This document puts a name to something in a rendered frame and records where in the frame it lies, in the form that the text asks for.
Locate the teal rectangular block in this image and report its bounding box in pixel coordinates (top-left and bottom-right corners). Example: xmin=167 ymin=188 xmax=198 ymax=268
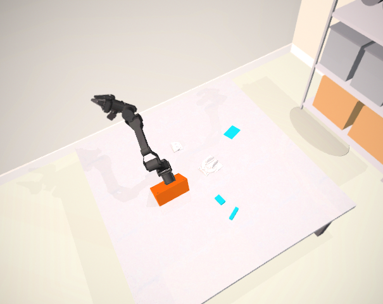
xmin=229 ymin=207 xmax=239 ymax=220

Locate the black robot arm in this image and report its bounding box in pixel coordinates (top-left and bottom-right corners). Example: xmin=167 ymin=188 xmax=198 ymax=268
xmin=106 ymin=103 xmax=176 ymax=185

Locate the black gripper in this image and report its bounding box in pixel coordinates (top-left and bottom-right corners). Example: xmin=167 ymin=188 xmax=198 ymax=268
xmin=91 ymin=94 xmax=125 ymax=113

